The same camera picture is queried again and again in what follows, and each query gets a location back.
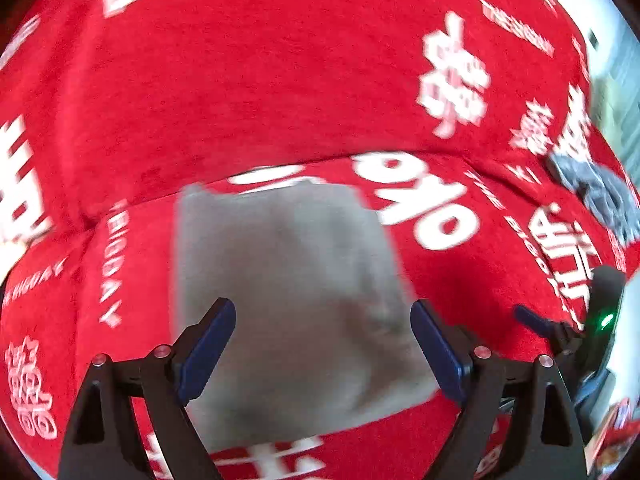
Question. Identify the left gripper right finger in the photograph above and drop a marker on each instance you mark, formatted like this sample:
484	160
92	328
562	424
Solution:
543	440

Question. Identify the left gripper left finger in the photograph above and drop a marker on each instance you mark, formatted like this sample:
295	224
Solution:
102	439

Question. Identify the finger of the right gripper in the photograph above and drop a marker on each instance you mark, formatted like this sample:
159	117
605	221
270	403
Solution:
543	327

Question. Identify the grey knitted small garment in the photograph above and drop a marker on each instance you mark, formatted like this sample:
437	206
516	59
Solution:
322	340

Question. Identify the grey clothes pile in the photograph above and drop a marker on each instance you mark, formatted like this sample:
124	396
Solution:
606	195

